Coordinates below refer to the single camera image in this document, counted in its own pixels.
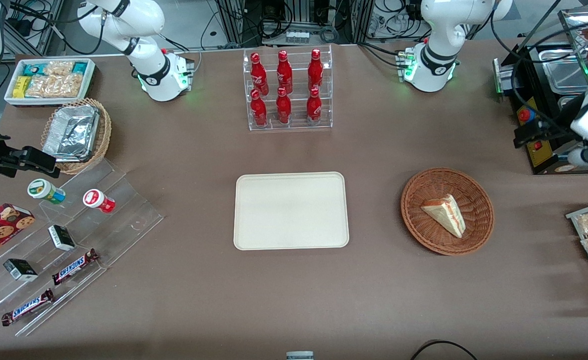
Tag triangular sandwich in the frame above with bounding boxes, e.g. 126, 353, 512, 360
420, 194, 467, 239

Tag light wicker basket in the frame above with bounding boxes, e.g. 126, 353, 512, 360
40, 97, 112, 175

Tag brown wicker basket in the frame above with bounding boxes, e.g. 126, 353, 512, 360
401, 167, 495, 256

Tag cream plastic tray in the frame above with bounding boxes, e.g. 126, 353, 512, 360
233, 171, 350, 251

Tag black food warmer machine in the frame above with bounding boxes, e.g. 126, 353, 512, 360
494, 6, 588, 176

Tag green lid cup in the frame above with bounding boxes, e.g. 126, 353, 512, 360
27, 178, 66, 205

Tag steel food pan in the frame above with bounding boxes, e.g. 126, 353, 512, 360
557, 95, 582, 114
539, 47, 588, 96

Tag silver foil packets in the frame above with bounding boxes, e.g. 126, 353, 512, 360
42, 104, 100, 162

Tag grey controller box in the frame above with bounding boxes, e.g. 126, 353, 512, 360
493, 57, 517, 97

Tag red lid cup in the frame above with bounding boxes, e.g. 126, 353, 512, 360
83, 189, 116, 214

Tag clear cracker bag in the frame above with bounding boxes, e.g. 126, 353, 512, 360
44, 60, 75, 77
26, 74, 83, 99

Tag small dark green box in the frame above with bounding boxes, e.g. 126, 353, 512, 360
48, 224, 76, 252
3, 258, 38, 282

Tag white snack bin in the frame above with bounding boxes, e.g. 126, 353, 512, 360
4, 58, 96, 108

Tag clear acrylic stepped display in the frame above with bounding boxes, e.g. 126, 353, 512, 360
0, 157, 165, 337

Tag Snickers chocolate bar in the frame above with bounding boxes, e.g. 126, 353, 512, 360
51, 248, 99, 286
1, 288, 55, 327

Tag red cola bottle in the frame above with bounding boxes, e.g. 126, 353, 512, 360
250, 52, 269, 96
276, 87, 292, 125
306, 87, 323, 125
308, 48, 324, 93
277, 50, 293, 95
250, 89, 268, 127

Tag clear acrylic bottle rack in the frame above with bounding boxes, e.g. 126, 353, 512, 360
243, 44, 333, 132

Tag black cable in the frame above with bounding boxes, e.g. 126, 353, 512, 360
410, 339, 480, 360

